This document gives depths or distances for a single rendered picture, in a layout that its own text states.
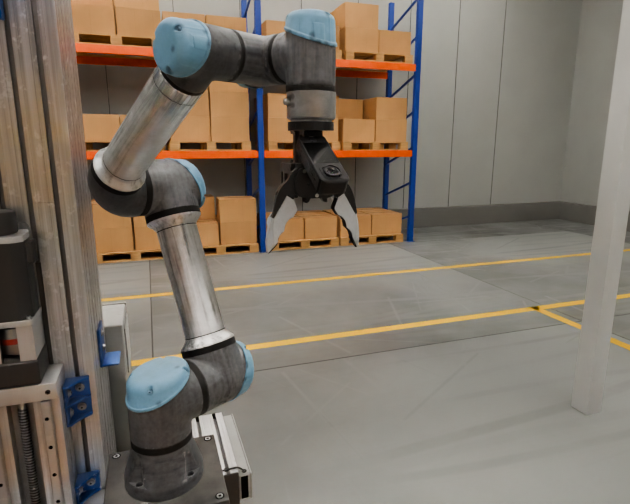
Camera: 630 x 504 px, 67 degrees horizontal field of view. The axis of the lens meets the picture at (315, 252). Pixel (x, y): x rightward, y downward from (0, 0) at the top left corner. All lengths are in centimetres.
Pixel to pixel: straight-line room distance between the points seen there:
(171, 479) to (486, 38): 1080
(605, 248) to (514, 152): 850
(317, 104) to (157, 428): 64
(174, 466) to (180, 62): 71
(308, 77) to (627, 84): 270
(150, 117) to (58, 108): 27
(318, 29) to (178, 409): 69
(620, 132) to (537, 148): 889
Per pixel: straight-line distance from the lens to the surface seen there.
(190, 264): 103
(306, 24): 74
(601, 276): 336
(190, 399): 98
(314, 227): 803
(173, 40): 71
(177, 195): 103
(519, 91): 1174
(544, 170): 1232
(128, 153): 88
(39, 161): 104
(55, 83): 104
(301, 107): 73
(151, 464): 102
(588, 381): 358
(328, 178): 66
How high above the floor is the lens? 168
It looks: 13 degrees down
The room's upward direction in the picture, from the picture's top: straight up
